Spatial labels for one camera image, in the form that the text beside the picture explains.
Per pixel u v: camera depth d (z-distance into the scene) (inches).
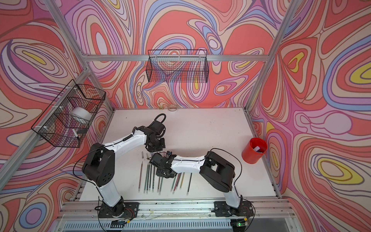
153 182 32.5
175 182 32.4
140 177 33.1
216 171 19.6
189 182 32.4
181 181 33.0
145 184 32.4
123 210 28.4
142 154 36.8
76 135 28.8
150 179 33.2
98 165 18.6
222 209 28.9
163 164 26.6
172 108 48.5
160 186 32.3
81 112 29.5
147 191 31.6
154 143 29.4
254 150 33.3
